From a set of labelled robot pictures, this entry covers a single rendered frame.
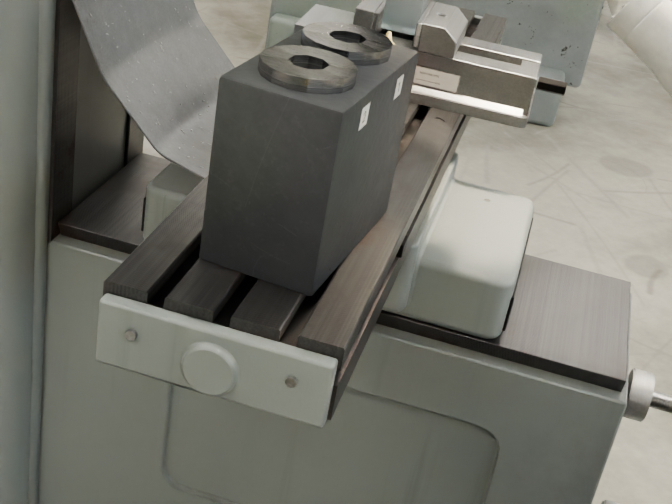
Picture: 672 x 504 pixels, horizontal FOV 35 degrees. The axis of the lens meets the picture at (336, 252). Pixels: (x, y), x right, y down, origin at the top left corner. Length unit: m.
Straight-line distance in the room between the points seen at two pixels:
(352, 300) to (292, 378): 0.11
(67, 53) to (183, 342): 0.55
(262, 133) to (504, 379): 0.57
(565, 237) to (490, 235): 2.08
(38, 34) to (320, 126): 0.54
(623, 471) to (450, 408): 1.17
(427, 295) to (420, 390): 0.14
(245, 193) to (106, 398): 0.68
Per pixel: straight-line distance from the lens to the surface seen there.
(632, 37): 1.24
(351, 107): 0.94
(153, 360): 1.00
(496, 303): 1.36
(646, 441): 2.68
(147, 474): 1.66
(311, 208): 0.97
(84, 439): 1.67
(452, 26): 1.54
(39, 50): 1.39
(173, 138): 1.41
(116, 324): 1.00
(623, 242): 3.60
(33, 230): 1.49
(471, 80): 1.52
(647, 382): 1.54
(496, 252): 1.41
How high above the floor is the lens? 1.48
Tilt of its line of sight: 28 degrees down
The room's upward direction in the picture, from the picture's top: 10 degrees clockwise
